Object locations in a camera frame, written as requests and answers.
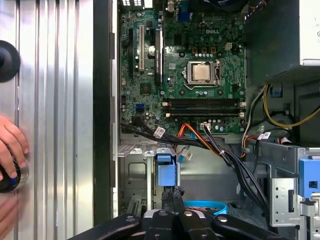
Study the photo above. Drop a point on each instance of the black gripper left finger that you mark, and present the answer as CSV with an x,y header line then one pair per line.
x,y
160,227

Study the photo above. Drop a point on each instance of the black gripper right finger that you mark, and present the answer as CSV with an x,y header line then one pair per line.
x,y
192,227

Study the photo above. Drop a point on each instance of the hard disk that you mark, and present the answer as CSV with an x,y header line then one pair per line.
x,y
166,172

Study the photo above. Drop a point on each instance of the metal disk bay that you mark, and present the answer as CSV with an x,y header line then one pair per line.
x,y
136,170

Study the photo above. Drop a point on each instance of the person's hand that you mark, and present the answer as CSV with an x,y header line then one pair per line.
x,y
12,140

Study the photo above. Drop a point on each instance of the metal optical drive cage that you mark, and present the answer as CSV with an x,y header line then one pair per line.
x,y
282,200

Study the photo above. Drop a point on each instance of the blue plastic drive latch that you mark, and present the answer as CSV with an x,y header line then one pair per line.
x,y
310,175

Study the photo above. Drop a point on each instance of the black PC case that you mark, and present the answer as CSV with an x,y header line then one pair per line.
x,y
102,100

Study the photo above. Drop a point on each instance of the metal CPU socket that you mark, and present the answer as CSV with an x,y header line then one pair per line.
x,y
190,75

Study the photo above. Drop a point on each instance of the silver CPU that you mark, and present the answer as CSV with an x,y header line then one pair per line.
x,y
202,72

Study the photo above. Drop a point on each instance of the green motherboard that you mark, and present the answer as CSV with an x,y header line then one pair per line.
x,y
232,65

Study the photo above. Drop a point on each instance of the black graphics card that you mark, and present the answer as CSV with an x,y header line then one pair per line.
x,y
158,57

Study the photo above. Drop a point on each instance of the silver coin battery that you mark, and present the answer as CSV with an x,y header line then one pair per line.
x,y
151,51

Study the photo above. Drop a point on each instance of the black expansion slot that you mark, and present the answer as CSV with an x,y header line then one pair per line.
x,y
130,52

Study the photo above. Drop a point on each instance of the white expansion slot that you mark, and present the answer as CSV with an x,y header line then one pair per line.
x,y
142,47

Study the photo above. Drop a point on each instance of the grey power supply unit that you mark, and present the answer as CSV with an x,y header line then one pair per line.
x,y
272,37

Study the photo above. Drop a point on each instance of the blue VGA port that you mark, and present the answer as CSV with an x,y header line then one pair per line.
x,y
184,13

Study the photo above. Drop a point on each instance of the round black knob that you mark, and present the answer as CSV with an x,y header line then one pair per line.
x,y
10,62

